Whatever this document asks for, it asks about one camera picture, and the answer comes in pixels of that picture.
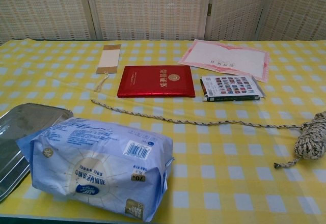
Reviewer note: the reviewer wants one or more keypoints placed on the brass screen hinge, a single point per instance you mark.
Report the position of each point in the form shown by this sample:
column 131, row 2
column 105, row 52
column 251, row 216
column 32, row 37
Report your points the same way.
column 210, row 9

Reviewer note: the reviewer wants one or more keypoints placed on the pink-bordered certificate paper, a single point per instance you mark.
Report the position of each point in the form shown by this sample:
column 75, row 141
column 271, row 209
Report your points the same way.
column 224, row 56

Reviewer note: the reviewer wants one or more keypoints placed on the beige bookmark with tassel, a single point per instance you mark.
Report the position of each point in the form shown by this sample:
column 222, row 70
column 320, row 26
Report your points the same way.
column 108, row 58

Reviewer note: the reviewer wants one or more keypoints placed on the metal tray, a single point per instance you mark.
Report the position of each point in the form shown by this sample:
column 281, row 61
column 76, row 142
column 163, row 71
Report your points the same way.
column 15, row 122

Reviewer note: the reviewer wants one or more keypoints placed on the woven folding screen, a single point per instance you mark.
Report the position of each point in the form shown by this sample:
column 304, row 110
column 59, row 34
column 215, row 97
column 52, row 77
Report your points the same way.
column 152, row 5

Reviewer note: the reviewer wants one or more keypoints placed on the blue wipes pack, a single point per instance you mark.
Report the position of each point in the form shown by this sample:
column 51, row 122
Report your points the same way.
column 96, row 163

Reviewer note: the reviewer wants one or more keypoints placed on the red certificate book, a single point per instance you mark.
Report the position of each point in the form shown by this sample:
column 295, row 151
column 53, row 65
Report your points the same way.
column 155, row 81

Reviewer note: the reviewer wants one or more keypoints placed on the picture card box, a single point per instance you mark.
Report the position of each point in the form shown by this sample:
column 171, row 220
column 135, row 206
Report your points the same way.
column 229, row 86

